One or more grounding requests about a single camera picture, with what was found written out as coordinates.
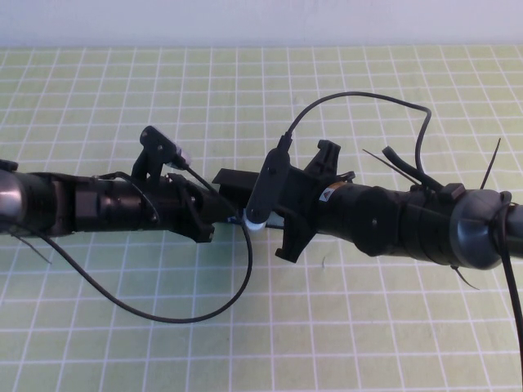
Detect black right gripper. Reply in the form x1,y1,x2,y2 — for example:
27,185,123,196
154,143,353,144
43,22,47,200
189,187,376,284
275,139,357,263

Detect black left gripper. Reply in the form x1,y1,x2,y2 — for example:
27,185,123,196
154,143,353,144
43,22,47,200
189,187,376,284
73,172,241,245

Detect black printed glasses case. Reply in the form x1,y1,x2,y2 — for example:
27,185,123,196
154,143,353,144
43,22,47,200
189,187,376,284
212,167,287,230

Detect green white-grid tablecloth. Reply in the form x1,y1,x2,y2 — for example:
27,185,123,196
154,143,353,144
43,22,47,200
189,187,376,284
0,45,523,392

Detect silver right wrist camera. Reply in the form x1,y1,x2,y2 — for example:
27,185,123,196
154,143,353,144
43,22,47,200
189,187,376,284
242,207,267,237

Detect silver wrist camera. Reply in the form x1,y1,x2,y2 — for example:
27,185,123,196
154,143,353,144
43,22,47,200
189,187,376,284
164,142,194,171
242,207,267,237

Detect black right camera bracket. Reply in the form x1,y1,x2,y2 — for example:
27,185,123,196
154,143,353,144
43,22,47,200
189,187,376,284
244,148,316,243

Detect black camera bracket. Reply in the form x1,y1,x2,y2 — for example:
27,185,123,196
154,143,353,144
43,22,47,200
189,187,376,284
131,125,181,183
244,148,316,243

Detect black cable tie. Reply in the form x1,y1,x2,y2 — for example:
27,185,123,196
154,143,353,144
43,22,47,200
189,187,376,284
481,137,503,191
362,148,418,185
14,232,53,265
449,264,481,292

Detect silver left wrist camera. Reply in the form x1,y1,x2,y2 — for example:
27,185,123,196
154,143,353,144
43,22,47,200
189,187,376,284
164,142,194,171

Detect short black cable stub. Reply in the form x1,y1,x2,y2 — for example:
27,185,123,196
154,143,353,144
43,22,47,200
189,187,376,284
381,146,445,194

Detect black left camera bracket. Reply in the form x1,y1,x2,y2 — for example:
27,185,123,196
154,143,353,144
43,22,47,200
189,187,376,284
131,125,181,183

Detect black left camera cable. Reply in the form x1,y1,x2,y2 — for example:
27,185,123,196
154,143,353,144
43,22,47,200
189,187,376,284
40,163,253,325

